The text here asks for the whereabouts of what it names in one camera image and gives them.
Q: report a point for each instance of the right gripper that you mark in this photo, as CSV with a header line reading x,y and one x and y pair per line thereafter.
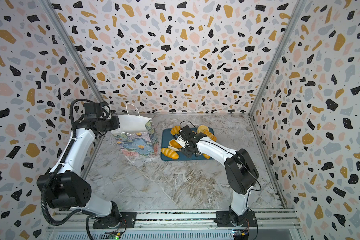
x,y
186,149

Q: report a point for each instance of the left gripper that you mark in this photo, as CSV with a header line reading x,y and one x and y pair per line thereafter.
x,y
115,121

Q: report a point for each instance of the striped round bun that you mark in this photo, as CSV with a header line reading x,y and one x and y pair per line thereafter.
x,y
175,130

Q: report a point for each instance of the golden shell bread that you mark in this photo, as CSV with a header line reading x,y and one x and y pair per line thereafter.
x,y
174,144

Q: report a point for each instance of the floral paper gift bag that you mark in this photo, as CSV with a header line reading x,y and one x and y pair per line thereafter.
x,y
136,135

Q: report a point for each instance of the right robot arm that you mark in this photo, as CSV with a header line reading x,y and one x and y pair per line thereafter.
x,y
241,173

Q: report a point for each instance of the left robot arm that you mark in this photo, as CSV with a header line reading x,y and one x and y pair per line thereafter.
x,y
64,192

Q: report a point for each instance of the twisted cheese bread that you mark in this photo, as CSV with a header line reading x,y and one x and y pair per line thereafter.
x,y
210,135

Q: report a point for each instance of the striped croissant roll right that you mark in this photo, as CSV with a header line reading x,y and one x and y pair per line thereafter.
x,y
206,156

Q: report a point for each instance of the striped croissant roll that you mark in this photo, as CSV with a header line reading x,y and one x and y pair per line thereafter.
x,y
169,153
206,156

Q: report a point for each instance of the teal plastic tray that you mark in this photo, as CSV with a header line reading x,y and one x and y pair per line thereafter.
x,y
166,138

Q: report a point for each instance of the striped croissant roll left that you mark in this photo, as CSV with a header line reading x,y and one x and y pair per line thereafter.
x,y
169,153

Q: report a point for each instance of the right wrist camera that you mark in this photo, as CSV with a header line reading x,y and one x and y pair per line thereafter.
x,y
186,133

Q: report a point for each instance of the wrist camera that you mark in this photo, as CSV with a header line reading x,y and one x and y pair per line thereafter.
x,y
186,133
96,111

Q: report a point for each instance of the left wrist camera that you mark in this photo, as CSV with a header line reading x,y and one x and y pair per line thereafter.
x,y
96,111

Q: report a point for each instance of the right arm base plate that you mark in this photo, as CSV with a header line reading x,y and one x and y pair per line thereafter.
x,y
230,219

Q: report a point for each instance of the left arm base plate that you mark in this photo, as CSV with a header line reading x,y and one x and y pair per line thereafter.
x,y
123,220

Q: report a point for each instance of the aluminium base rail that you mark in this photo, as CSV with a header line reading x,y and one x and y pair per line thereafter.
x,y
258,224

